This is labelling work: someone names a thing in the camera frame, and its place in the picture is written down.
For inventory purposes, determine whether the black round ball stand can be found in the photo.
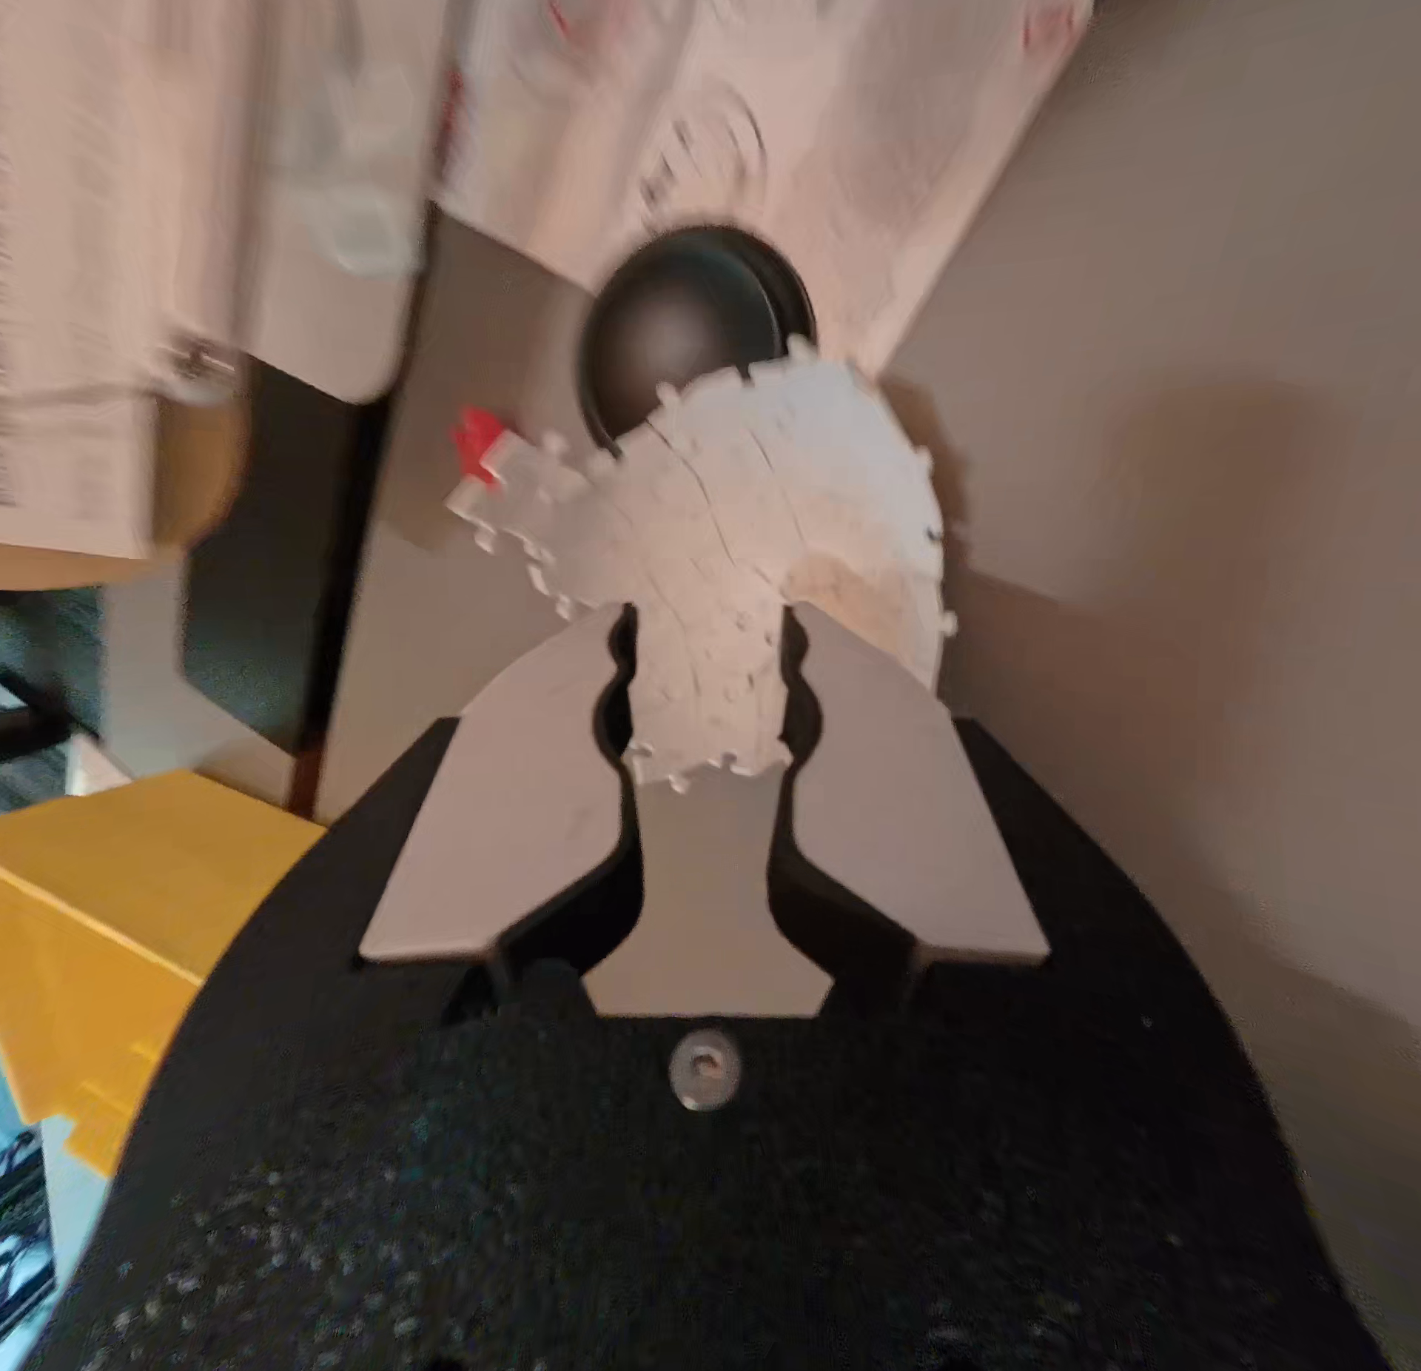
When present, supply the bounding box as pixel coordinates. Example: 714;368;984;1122
575;226;818;454

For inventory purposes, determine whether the folded puzzle instruction leaflet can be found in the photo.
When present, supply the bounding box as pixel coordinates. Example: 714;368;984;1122
433;0;1091;377

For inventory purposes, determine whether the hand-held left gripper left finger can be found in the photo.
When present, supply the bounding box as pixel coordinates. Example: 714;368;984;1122
356;602;647;980

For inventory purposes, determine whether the yellow plastic bin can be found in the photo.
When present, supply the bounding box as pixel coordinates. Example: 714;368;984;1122
0;770;330;1177

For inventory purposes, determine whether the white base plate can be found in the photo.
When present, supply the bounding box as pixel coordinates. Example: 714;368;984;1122
239;0;457;404

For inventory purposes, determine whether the printed task instruction sheet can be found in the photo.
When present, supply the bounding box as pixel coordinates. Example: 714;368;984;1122
0;0;166;563

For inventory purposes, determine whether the partly built white puzzle ball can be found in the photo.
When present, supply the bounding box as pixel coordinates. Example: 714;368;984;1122
443;353;962;793

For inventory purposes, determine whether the red plastic clip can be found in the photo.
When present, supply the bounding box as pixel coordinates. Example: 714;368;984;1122
451;404;520;484

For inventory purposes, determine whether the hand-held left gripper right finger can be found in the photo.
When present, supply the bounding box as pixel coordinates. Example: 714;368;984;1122
768;602;1050;985

